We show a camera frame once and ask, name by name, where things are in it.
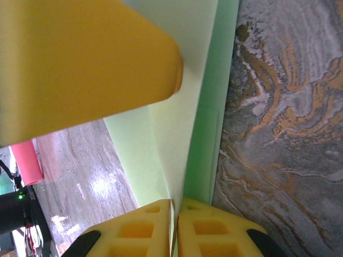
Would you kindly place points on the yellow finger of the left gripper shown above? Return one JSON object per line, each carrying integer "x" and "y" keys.
{"x": 80, "y": 67}

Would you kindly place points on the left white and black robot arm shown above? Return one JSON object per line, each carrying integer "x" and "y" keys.
{"x": 13, "y": 211}

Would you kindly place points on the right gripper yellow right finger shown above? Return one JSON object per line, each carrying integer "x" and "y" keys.
{"x": 214, "y": 233}

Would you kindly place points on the light green paper sheet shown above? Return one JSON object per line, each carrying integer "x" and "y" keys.
{"x": 160, "y": 134}

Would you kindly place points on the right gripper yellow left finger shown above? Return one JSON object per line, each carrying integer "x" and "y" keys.
{"x": 134, "y": 233}

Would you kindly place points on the pink tube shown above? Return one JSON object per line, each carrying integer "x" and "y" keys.
{"x": 26, "y": 163}

